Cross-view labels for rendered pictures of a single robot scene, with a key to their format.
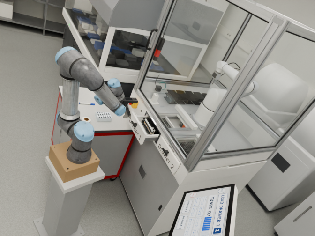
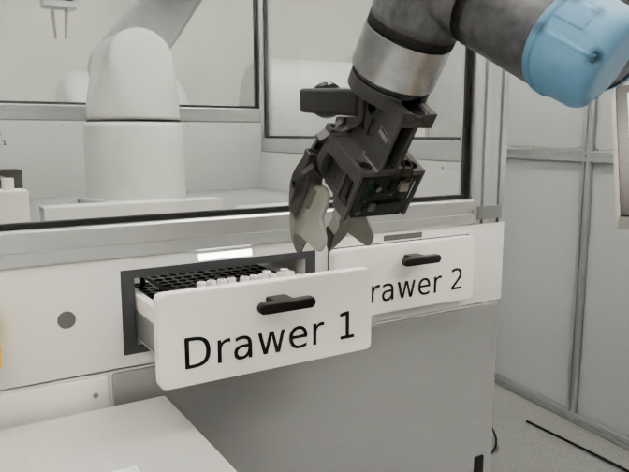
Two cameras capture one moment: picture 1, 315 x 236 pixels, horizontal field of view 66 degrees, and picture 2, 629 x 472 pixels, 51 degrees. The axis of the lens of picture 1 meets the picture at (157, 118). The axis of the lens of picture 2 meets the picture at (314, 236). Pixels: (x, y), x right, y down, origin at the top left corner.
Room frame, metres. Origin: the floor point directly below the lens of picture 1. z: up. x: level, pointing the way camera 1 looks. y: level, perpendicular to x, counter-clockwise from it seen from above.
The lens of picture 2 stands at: (1.40, 0.88, 1.10)
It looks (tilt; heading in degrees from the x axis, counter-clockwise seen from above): 9 degrees down; 280
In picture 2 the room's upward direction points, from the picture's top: straight up
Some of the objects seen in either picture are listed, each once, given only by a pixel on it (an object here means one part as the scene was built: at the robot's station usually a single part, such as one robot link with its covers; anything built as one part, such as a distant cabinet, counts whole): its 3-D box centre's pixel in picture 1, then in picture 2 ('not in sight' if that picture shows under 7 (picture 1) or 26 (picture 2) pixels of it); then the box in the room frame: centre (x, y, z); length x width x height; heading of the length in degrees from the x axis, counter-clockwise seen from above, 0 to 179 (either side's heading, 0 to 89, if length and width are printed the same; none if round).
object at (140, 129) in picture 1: (136, 127); (271, 323); (1.58, 0.12, 0.87); 0.29 x 0.02 x 0.11; 41
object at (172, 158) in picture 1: (167, 154); (405, 275); (1.43, -0.18, 0.87); 0.29 x 0.02 x 0.11; 41
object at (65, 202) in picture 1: (66, 200); not in sight; (1.07, 0.35, 0.38); 0.30 x 0.30 x 0.76; 55
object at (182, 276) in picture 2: (157, 127); (210, 293); (1.71, -0.03, 0.87); 0.22 x 0.18 x 0.06; 131
